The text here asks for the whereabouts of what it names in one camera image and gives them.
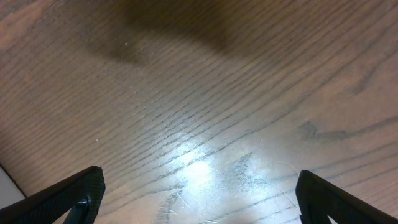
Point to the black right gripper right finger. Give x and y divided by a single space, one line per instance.
321 202

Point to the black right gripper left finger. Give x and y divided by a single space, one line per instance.
79 196

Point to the white cardboard box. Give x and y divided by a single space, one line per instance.
9 192

